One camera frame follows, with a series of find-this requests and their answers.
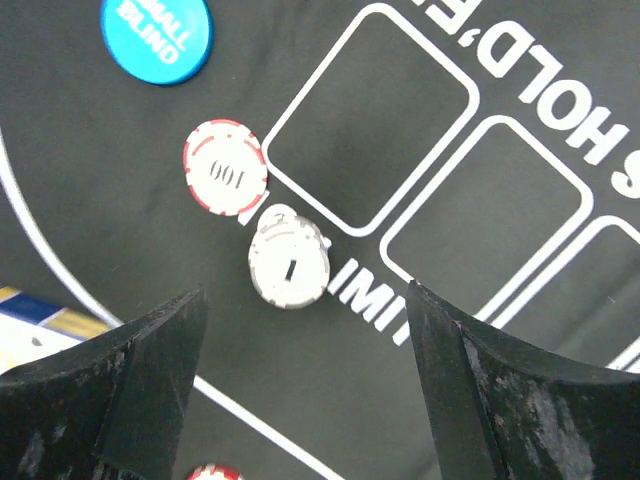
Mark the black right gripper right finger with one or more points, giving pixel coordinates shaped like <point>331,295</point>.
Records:
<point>502,408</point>

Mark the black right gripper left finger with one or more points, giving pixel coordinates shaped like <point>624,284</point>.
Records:
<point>112,407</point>

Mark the red poker chip stack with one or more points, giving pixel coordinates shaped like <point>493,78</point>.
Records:
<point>214,471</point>

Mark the blue playing card box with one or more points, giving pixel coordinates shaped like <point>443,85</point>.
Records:
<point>32,329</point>

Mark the grey 1 poker chip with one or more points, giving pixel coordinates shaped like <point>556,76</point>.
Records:
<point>288,259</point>

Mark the red 100 poker chip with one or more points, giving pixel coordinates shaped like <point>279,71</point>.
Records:
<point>224,167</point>

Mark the blue small blind button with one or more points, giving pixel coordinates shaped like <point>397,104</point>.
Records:
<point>158,42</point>

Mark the black poker table mat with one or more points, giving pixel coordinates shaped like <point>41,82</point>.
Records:
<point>487,149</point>

